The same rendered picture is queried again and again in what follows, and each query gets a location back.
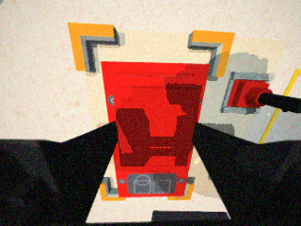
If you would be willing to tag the yellow rectangular frame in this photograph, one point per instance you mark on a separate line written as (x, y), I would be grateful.
(286, 92)

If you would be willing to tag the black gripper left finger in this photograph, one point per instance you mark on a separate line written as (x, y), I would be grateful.
(73, 170)

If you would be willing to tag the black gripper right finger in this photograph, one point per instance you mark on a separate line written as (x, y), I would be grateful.
(244, 173)

